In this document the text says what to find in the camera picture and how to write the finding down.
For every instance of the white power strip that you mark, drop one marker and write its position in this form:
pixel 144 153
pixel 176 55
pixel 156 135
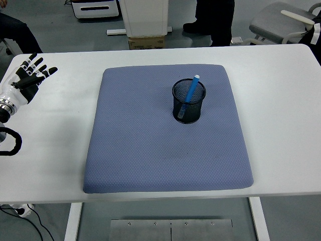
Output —
pixel 23 211

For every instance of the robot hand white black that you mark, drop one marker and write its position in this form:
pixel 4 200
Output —
pixel 15 94

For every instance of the blue marker with white cap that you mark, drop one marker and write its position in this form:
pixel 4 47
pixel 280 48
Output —
pixel 191 90

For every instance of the white grey office chair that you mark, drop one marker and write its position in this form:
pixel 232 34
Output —
pixel 270 22

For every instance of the black mesh pen holder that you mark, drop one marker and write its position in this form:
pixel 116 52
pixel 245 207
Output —
pixel 194 115

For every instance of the black garment with white tag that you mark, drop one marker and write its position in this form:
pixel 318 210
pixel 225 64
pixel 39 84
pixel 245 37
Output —
pixel 307 37

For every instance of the white floor base bar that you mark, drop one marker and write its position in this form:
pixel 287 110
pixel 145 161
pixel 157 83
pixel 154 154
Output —
pixel 115 31

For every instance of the white appliance with black slot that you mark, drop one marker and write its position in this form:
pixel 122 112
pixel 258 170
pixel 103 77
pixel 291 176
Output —
pixel 95 11

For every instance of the blue-grey textured mat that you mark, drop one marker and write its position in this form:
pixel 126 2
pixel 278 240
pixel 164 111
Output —
pixel 150 155

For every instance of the white table leg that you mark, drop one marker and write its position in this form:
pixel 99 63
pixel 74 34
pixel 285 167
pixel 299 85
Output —
pixel 72 221
pixel 259 221

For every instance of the brown cardboard box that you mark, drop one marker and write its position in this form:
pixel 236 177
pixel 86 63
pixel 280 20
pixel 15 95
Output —
pixel 145 42

